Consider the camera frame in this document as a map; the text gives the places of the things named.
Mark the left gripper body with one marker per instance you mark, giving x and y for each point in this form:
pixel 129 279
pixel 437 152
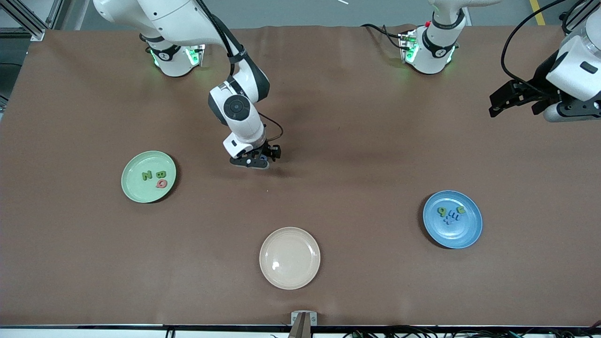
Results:
pixel 541 78

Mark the pink-red capital letter Q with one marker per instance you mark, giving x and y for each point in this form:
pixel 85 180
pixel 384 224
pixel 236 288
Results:
pixel 159 184

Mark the green capital letter N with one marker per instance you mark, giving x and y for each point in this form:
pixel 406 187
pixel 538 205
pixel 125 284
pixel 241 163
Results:
pixel 148 176

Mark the blue small letter m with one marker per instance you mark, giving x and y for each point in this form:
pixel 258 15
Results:
pixel 454 215

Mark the right white Franka robot arm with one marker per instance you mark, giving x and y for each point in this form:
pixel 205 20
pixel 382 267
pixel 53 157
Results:
pixel 164 19

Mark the left white Franka robot arm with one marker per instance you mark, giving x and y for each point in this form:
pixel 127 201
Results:
pixel 436 47

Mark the brown table cover mat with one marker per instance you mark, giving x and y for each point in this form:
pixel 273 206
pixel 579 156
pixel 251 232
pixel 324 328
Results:
pixel 357 94

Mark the pale beige round plate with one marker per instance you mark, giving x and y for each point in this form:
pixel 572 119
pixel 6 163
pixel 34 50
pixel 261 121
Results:
pixel 289 258

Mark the mint green round plate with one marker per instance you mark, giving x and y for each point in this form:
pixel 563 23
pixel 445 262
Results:
pixel 136 185

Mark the blue round plate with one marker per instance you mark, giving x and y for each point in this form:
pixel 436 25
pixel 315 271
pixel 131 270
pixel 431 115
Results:
pixel 453 234

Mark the grey metal clamp bracket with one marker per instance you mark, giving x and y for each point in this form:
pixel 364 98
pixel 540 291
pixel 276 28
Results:
pixel 313 318

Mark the aluminium extrusion frame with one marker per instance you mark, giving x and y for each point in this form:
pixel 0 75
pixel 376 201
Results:
pixel 36 34

